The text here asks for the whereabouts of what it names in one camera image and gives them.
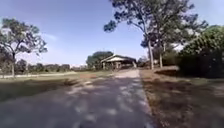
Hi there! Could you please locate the open shelter building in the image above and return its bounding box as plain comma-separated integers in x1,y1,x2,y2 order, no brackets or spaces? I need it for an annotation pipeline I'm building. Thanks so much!
99,53,138,71

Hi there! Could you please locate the round dark tree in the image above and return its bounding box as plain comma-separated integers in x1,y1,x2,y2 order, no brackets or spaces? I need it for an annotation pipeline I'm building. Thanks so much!
85,50,115,71

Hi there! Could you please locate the tall pale-trunk tree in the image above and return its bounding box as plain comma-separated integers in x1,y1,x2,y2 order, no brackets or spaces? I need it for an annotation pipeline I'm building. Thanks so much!
103,0,169,71

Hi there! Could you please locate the grey paved path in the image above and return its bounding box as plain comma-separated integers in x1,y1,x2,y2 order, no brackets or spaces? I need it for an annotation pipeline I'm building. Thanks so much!
0,68,156,128

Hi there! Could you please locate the small round green bush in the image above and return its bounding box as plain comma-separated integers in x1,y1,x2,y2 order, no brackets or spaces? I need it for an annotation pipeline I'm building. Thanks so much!
162,49,180,67

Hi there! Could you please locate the distant row of trees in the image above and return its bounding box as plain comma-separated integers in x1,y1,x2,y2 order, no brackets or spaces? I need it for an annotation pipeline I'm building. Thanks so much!
13,58,88,74

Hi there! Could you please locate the dry brown grass ground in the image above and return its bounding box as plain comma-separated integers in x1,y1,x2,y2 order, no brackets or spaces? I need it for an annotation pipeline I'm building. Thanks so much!
138,65,224,128

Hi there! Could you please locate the tall dark-crown tree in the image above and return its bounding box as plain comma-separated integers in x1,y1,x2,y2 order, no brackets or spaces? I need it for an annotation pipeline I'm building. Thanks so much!
141,0,209,70

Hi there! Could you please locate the pale road strip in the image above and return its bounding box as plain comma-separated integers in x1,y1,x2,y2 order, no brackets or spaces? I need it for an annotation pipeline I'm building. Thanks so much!
0,70,78,80

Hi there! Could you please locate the large green bush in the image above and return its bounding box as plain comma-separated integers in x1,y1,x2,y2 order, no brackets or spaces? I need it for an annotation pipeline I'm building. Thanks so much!
177,25,224,80

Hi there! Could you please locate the spreading lone tree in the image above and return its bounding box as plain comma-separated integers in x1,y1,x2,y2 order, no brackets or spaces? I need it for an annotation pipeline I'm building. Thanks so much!
0,17,49,78

